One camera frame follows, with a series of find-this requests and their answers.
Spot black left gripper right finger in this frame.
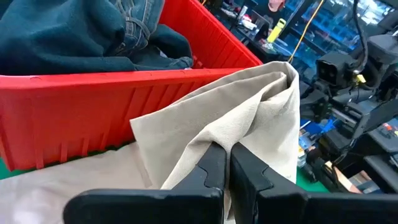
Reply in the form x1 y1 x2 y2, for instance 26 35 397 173
229 142 398 224

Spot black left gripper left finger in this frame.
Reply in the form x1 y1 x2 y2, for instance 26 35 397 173
63 141 227 224

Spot beige shorts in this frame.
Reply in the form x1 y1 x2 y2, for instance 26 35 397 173
0 60 301 224

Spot dark blue jeans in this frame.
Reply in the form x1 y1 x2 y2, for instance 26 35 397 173
0 0 194 76

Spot red plastic laundry bin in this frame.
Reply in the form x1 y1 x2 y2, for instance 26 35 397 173
0 0 264 172

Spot green table mat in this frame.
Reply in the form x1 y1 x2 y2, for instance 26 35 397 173
0 141 330 194

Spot yellow bottle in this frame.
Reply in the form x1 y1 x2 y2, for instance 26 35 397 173
266 17 287 44

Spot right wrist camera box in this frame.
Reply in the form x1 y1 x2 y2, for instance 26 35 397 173
316 51 356 88

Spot yellow power cable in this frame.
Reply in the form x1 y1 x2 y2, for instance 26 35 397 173
287 0 326 64

